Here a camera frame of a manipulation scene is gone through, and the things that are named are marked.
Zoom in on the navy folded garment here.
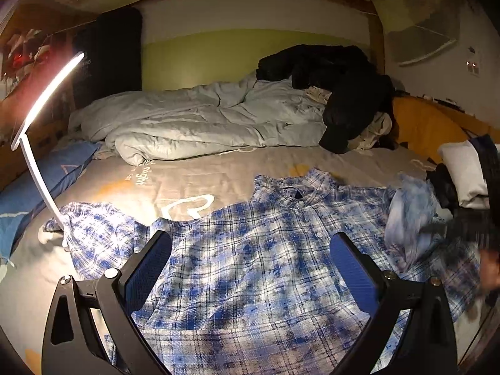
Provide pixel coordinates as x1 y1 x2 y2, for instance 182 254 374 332
469 134 499 197

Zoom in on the wall socket panel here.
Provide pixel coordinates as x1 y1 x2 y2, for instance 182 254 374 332
465 46 481 76

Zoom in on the white folded garment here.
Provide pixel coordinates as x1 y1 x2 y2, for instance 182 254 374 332
438 139 490 210

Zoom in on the blue pillow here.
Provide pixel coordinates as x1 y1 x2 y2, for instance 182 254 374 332
0 141 100 260

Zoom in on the black jacket pile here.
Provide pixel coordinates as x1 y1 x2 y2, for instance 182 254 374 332
256 44 395 154

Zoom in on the beige crumpled garment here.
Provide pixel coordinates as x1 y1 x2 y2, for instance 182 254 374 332
305 86 393 153

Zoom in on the blue plaid shirt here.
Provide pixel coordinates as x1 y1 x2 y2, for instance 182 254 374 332
45 169 480 374

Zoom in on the light grey duvet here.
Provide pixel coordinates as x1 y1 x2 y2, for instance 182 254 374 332
68 74 325 166

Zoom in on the person's hand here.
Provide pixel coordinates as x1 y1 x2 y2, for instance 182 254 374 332
480 249 500 292

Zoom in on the grey mosquito net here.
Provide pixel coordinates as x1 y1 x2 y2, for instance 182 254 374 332
376 0 461 66

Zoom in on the white led desk lamp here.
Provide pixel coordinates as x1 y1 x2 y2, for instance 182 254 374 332
10 51 87 251

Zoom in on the black folded jacket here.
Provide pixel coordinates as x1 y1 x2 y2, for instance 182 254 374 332
426 163 459 214

